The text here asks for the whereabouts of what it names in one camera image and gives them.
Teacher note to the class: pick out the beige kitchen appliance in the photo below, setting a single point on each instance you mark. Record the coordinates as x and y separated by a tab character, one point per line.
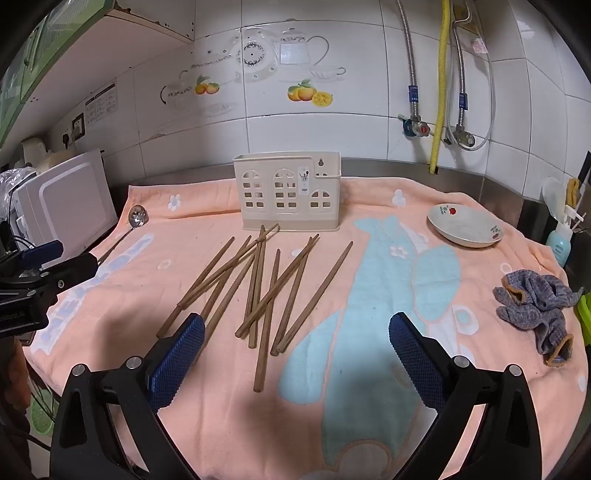
34	152

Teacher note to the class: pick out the white microwave oven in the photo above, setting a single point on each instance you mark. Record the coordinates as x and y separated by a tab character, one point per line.
74	198

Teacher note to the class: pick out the bunch of wooden chopsticks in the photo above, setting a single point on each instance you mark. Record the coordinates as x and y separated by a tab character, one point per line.
265	332

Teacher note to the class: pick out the wall notice sticker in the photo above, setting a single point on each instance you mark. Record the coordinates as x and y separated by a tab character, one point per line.
101	104

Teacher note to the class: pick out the peach printed towel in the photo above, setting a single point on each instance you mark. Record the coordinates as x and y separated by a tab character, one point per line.
221	415

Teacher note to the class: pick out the green plastic container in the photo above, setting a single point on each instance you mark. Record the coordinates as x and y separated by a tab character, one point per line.
585	318

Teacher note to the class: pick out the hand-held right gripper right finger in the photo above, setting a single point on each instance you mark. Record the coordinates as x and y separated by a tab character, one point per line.
413	360

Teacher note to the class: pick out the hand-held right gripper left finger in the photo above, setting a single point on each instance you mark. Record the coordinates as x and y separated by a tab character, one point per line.
178	360

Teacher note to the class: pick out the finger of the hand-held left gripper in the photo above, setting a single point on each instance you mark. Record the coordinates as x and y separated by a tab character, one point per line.
46	251
76	270

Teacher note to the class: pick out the cream plastic utensil holder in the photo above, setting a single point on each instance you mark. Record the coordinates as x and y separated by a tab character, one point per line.
263	203

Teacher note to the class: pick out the white ceramic dish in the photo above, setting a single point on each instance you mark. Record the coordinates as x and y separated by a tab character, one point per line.
464	226

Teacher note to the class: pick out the metal ladle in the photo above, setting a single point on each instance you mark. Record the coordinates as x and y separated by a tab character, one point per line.
137	215

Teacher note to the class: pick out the white rice paddle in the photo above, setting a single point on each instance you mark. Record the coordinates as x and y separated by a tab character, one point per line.
552	194

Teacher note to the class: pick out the grey knit cloth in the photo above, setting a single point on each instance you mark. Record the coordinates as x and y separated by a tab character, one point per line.
535	304

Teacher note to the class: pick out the metal pipe valve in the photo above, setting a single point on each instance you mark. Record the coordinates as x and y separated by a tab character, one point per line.
461	135

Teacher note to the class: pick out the green wall cabinet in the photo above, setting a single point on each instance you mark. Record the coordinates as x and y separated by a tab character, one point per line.
46	27

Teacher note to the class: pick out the green plastic colander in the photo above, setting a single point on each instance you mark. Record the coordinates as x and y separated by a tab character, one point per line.
42	415

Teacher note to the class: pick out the black wall socket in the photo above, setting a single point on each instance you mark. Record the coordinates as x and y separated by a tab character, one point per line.
77	125

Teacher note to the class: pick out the blue plastic bottle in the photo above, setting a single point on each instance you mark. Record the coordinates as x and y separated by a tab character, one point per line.
559	249

